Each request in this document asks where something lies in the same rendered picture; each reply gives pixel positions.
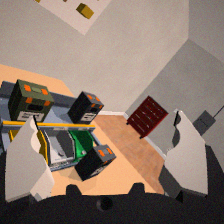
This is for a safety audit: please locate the yellow open bin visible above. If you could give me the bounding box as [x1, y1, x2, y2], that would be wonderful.
[8, 130, 48, 164]

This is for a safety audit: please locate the green bin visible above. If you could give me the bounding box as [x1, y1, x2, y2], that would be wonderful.
[68, 130, 94, 163]

